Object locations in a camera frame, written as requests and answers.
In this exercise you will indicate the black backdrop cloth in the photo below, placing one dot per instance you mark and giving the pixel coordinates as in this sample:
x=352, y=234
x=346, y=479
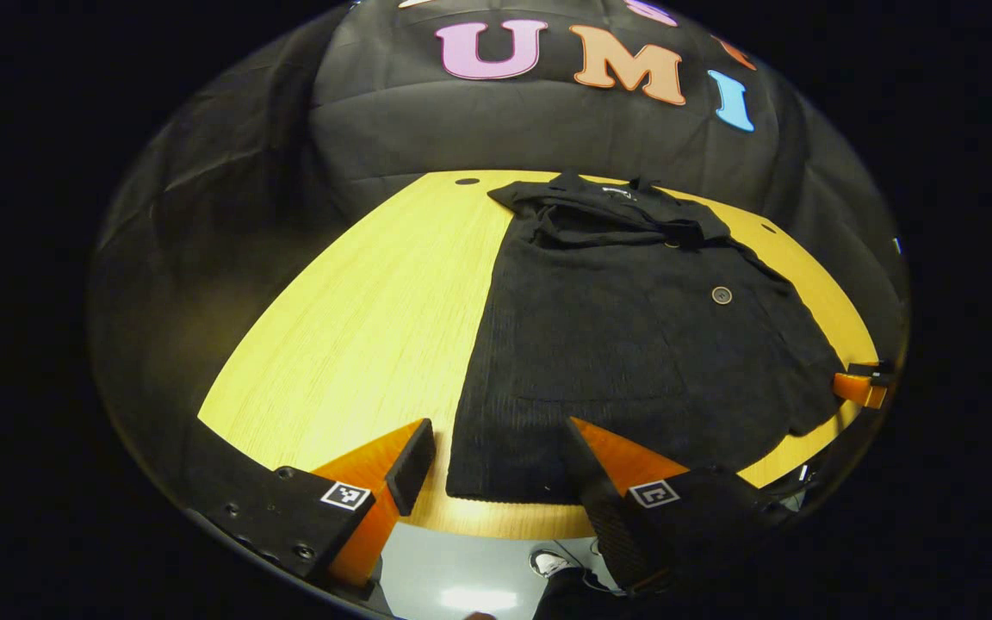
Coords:
x=505, y=129

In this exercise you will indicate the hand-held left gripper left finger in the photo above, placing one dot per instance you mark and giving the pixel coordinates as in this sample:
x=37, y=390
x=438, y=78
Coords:
x=410, y=469

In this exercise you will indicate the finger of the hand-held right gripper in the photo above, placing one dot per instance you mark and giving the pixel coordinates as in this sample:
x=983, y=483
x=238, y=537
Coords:
x=858, y=389

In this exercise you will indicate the black button shirt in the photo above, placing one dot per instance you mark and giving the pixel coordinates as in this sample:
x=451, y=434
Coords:
x=616, y=344

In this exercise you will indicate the person's white shoe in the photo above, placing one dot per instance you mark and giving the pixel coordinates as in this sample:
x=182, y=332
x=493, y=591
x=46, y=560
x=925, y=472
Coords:
x=549, y=563

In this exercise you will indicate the person's dark trouser leg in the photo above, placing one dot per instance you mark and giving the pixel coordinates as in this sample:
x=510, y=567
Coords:
x=573, y=598

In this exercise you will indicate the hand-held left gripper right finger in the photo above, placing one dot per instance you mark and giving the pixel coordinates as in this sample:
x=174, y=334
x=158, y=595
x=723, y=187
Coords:
x=604, y=508

